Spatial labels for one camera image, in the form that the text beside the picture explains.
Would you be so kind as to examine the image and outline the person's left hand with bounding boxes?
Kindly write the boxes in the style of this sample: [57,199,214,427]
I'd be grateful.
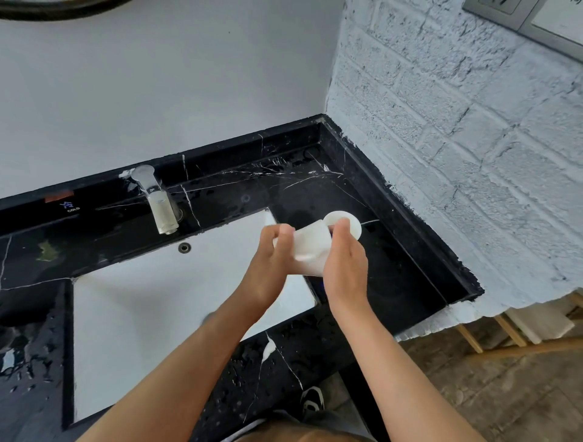
[236,223,298,313]

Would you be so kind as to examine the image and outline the person's right hand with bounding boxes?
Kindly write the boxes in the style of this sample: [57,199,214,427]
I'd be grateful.
[322,217,370,320]

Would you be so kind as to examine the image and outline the white plastic cup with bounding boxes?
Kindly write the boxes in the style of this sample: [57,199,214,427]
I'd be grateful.
[272,209,363,278]

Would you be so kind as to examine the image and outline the person's left forearm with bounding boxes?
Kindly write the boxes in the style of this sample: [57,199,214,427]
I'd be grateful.
[77,286,279,442]

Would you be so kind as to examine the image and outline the person's right forearm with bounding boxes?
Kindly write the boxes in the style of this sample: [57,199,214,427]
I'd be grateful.
[328,297,486,442]

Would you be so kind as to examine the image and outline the chrome sink faucet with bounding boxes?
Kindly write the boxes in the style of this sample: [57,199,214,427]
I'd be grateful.
[119,165,184,236]

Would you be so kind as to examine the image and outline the white rectangular sink basin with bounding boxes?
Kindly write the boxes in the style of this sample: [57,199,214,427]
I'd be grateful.
[72,208,318,424]

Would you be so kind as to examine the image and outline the black and white shoe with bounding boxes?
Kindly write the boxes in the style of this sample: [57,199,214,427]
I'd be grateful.
[298,386,326,416]

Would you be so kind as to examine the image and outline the person's grey shorts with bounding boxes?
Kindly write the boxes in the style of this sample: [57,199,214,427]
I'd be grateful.
[222,409,377,442]

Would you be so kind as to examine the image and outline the wooden rack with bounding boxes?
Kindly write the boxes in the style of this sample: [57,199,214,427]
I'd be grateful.
[455,291,583,366]

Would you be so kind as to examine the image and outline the white board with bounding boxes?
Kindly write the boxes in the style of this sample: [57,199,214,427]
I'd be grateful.
[505,302,575,345]

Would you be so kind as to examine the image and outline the black framed mirror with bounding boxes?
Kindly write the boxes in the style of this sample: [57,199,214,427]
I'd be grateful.
[0,0,134,22]

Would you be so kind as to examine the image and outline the grey wall socket plate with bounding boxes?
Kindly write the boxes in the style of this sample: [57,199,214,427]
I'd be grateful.
[462,0,583,63]

